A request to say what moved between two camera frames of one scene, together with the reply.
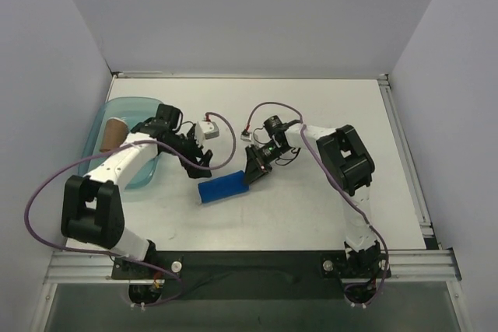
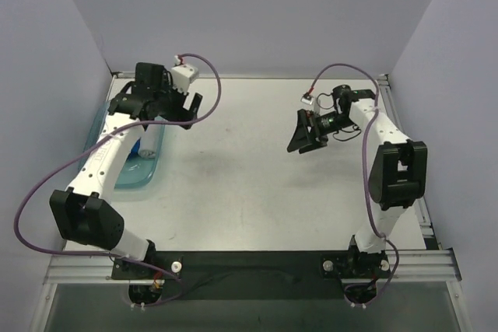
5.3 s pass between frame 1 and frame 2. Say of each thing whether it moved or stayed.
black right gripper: moved
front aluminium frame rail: stayed
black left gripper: moved
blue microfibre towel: moved
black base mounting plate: stayed
